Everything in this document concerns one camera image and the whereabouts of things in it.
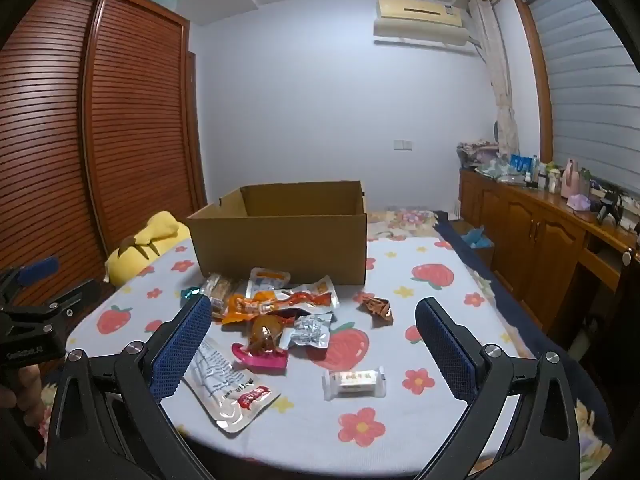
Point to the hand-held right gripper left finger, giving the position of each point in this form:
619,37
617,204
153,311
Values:
182,345

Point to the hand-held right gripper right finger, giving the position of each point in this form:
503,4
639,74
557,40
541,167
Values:
445,355

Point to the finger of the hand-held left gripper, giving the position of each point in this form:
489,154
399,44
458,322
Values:
65,302
40,266

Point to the blue candy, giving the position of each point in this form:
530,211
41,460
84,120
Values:
190,295

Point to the long white snack packet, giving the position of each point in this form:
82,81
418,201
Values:
225,385

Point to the clear biscuit packet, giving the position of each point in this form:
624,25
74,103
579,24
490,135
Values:
217,290

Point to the orange snack packet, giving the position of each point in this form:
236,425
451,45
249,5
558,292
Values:
245,307

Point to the pink and brown snack packet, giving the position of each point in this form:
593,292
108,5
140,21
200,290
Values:
262,340

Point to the brown candy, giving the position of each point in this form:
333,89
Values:
377,310

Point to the small white snack packet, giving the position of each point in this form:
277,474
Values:
355,382

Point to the white packet with orange label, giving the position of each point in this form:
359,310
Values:
267,280

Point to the silver foil snack packet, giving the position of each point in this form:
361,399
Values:
310,330

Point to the clear packet with red sausage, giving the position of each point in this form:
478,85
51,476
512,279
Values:
310,297

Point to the cardboard box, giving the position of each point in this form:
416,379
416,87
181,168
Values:
280,245

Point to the person's left hand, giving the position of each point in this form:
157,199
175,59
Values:
27,387

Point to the yellow plush toy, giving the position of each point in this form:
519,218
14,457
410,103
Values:
145,255

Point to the blue plastic bag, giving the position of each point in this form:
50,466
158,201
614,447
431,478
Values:
475,237

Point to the floral bedsheet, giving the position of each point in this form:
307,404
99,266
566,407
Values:
400,220

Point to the wooden sideboard cabinet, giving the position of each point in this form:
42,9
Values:
525,230

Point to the brown slatted wooden wardrobe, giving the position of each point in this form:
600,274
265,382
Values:
135,110

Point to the purple face mask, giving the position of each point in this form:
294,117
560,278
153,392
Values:
579,202

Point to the blue carton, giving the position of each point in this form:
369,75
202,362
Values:
522,162

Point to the pink thermos jug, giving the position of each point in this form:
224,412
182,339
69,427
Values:
570,180

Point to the black mini tripod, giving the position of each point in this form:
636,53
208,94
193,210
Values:
607,207

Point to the green bottle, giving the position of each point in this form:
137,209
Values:
585,181

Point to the pale tied curtain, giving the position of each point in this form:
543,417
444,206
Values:
500,85

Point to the grey window blind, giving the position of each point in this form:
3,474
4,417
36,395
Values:
585,85

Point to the white wall switch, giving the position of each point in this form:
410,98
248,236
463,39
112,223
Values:
402,144

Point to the wall air conditioner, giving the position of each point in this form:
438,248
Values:
425,22

